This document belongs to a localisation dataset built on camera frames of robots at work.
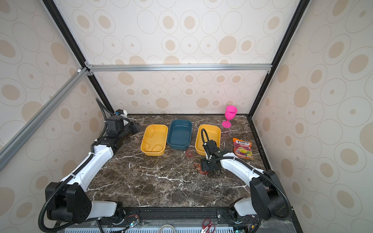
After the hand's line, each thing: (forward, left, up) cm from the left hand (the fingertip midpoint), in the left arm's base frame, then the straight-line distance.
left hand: (143, 120), depth 81 cm
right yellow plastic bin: (+9, -43, -24) cm, 50 cm away
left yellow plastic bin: (+3, -1, -25) cm, 25 cm away
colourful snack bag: (-4, -62, -24) cm, 66 cm away
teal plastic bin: (+9, -19, -26) cm, 33 cm away
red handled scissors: (-48, -36, -24) cm, 65 cm away
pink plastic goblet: (+18, -55, -14) cm, 59 cm away
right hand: (-17, -37, -22) cm, 46 cm away
